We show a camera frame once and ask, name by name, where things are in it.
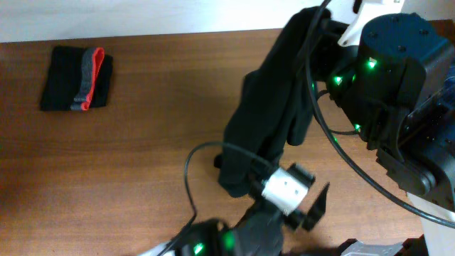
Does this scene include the black camera cable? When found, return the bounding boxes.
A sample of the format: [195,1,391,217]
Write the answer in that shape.
[301,0,455,229]
[156,141,274,256]

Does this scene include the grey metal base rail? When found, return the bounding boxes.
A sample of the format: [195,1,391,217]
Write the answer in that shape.
[337,238,427,256]

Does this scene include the black right camera cable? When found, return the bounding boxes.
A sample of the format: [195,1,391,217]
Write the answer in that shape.
[301,0,455,229]

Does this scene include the black t-shirt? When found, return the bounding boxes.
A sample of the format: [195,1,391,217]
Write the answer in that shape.
[213,6,333,198]

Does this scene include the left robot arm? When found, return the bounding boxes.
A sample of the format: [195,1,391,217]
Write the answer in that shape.
[139,164,330,256]

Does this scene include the black left camera cable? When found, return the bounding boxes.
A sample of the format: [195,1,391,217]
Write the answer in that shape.
[156,141,274,256]

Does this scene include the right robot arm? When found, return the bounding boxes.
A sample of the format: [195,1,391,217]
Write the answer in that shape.
[309,14,454,255]

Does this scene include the folded black garment red band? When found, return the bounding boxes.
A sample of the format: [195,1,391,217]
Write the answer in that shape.
[40,46,113,112]

